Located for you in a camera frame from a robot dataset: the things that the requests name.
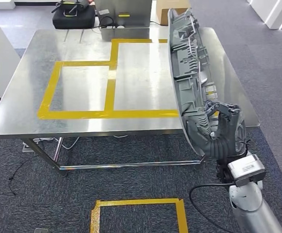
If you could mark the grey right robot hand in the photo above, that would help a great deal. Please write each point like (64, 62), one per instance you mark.
(230, 132)

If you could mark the silver plastic wheel cover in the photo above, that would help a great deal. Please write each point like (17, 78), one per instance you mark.
(184, 83)

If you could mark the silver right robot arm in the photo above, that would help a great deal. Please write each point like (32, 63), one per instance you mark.
(250, 209)

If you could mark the stainless steel workbench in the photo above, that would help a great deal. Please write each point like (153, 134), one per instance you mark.
(143, 80)

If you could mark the yellow floor tape square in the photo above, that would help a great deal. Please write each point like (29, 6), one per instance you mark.
(136, 202)

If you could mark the brown cardboard box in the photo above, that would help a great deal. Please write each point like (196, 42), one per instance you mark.
(162, 13)

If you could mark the grey metal box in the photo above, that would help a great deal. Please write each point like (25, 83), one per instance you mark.
(131, 9)

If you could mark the black bag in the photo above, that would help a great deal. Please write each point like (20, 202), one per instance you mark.
(73, 21)

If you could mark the metal floor socket plate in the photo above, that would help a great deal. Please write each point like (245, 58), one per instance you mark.
(26, 148)

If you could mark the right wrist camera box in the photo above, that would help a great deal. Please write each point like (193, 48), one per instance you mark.
(246, 170)

